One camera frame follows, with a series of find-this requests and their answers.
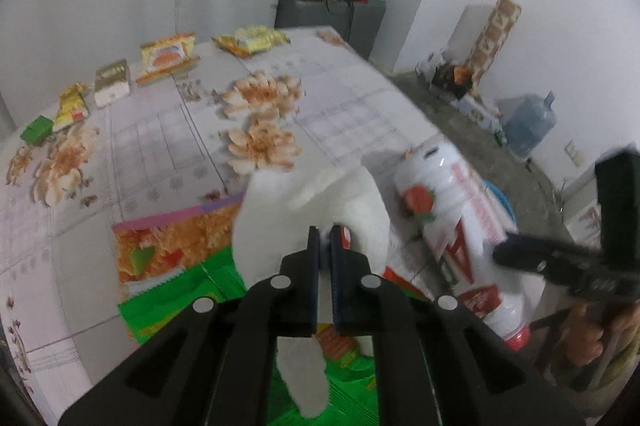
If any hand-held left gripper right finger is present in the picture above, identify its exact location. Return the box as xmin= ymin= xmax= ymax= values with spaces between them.
xmin=332 ymin=226 xmax=586 ymax=426

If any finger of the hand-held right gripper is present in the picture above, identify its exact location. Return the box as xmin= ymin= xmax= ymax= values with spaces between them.
xmin=492 ymin=233 xmax=601 ymax=278

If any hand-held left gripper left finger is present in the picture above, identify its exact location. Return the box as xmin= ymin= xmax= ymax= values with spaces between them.
xmin=57 ymin=226 xmax=321 ymax=426

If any blue plastic basket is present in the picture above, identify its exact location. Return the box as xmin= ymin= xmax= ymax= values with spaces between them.
xmin=482 ymin=181 xmax=518 ymax=227

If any white cloth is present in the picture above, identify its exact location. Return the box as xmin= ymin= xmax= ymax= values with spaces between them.
xmin=232 ymin=166 xmax=391 ymax=419

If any white strawberry print bottle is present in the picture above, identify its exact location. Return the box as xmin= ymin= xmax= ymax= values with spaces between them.
xmin=392 ymin=141 xmax=533 ymax=352

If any person's right hand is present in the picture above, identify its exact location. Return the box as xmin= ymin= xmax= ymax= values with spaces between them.
xmin=565 ymin=301 xmax=631 ymax=367

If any blue water jug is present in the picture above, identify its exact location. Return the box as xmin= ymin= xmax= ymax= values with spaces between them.
xmin=502 ymin=91 xmax=557 ymax=157

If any white printed carton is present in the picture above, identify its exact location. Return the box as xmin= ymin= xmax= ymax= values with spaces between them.
xmin=459 ymin=92 xmax=503 ymax=132

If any green snack bag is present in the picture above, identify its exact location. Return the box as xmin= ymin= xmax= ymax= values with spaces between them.
xmin=117 ymin=251 xmax=436 ymax=426

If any orange snack bag pink edge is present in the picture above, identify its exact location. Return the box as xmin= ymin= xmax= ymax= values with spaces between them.
xmin=111 ymin=201 xmax=246 ymax=292

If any dark printed box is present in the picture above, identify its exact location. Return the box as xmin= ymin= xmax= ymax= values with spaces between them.
xmin=430 ymin=62 xmax=473 ymax=100

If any white panel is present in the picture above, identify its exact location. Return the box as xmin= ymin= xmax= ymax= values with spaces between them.
xmin=450 ymin=4 xmax=493 ymax=57

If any yellow noodle packet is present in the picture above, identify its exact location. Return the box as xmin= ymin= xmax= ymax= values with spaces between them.
xmin=212 ymin=25 xmax=292 ymax=58

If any grey cabinet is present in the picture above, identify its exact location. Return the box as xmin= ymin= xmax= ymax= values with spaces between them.
xmin=274 ymin=0 xmax=387 ymax=60

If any orange yellow snack packet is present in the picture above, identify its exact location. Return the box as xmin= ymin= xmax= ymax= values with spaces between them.
xmin=135 ymin=33 xmax=197 ymax=86

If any gold white box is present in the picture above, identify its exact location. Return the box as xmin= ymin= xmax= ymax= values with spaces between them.
xmin=94 ymin=59 xmax=132 ymax=108

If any small yellow packet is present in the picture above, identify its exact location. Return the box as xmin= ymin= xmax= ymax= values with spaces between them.
xmin=52 ymin=84 xmax=90 ymax=132

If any small green box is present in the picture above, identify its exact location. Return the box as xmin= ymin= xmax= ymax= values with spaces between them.
xmin=20 ymin=116 xmax=55 ymax=144

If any white wall socket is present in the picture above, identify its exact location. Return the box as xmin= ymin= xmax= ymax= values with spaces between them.
xmin=564 ymin=140 xmax=587 ymax=167

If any black cable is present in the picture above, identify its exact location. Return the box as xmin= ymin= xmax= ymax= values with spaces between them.
xmin=325 ymin=0 xmax=357 ymax=42

